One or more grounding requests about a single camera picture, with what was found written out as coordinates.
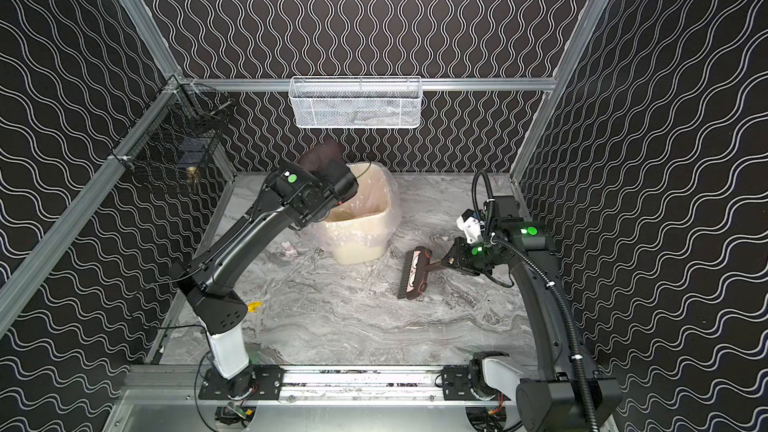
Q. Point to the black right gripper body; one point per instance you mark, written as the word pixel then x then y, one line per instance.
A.
pixel 459 252

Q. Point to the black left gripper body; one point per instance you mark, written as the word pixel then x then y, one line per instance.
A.
pixel 335 171

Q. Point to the brown plastic dustpan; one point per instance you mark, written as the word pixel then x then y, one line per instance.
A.
pixel 318 157

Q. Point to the clear plastic bin liner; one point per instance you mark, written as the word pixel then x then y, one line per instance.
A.
pixel 366 210

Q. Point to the brown cartoon-face hand broom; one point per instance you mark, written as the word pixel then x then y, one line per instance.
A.
pixel 417 267

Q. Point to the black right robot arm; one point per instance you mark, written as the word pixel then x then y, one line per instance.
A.
pixel 568 392

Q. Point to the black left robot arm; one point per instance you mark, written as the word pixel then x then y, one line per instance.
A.
pixel 290 197

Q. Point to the pink white scrap near bin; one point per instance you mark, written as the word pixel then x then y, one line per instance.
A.
pixel 289 251

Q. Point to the small brass bell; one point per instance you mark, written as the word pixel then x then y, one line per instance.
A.
pixel 193 175

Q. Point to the yellow paper scrap left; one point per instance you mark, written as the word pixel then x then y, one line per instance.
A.
pixel 253 306

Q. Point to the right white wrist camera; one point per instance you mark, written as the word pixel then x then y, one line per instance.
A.
pixel 472 227

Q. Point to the white wire wall basket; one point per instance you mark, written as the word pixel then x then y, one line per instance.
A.
pixel 353 102

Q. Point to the black wire wall basket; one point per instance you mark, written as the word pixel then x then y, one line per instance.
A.
pixel 186 132

